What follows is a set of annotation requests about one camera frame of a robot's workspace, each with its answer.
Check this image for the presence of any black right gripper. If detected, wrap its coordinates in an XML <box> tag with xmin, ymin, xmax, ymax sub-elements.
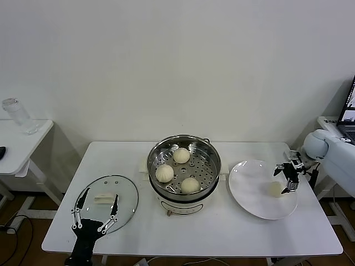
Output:
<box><xmin>273</xmin><ymin>161</ymin><xmax>300</xmax><ymax>195</ymax></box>

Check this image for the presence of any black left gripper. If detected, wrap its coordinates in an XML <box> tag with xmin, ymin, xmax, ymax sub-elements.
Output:
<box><xmin>70</xmin><ymin>187</ymin><xmax>120</xmax><ymax>260</ymax></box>

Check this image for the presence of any white steamed baozi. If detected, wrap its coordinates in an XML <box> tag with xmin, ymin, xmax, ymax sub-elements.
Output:
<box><xmin>173</xmin><ymin>147</ymin><xmax>191</xmax><ymax>164</ymax></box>
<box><xmin>155</xmin><ymin>165</ymin><xmax>175</xmax><ymax>183</ymax></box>
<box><xmin>180</xmin><ymin>177</ymin><xmax>201</xmax><ymax>194</ymax></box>
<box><xmin>268</xmin><ymin>181</ymin><xmax>286</xmax><ymax>197</ymax></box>

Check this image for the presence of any round glass pot lid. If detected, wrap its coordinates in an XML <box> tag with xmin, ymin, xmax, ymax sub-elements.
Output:
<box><xmin>74</xmin><ymin>174</ymin><xmax>139</xmax><ymax>236</ymax></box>

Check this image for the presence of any stainless steel steamer pot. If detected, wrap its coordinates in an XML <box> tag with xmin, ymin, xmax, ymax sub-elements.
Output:
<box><xmin>146</xmin><ymin>135</ymin><xmax>222</xmax><ymax>199</ymax></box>

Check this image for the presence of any white round plate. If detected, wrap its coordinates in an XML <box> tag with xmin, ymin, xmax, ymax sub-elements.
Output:
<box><xmin>228</xmin><ymin>160</ymin><xmax>299</xmax><ymax>221</ymax></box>

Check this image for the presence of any white electric cooker base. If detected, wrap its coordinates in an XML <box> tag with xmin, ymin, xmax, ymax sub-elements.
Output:
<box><xmin>138</xmin><ymin>157</ymin><xmax>230</xmax><ymax>217</ymax></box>

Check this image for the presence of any open laptop computer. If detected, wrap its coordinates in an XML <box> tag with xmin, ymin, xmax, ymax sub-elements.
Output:
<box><xmin>337</xmin><ymin>74</ymin><xmax>355</xmax><ymax>139</ymax></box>

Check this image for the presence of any small white side table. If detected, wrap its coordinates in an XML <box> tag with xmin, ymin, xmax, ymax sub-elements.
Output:
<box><xmin>0</xmin><ymin>119</ymin><xmax>66</xmax><ymax>219</ymax></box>

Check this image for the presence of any clear glass jar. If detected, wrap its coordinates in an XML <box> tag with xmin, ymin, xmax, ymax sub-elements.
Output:
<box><xmin>2</xmin><ymin>97</ymin><xmax>38</xmax><ymax>136</ymax></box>

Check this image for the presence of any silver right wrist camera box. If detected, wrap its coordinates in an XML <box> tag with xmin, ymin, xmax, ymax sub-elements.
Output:
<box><xmin>283</xmin><ymin>149</ymin><xmax>306</xmax><ymax>170</ymax></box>

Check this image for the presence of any black cable with box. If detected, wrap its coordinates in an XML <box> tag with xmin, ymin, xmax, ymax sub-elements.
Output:
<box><xmin>310</xmin><ymin>162</ymin><xmax>320</xmax><ymax>191</ymax></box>

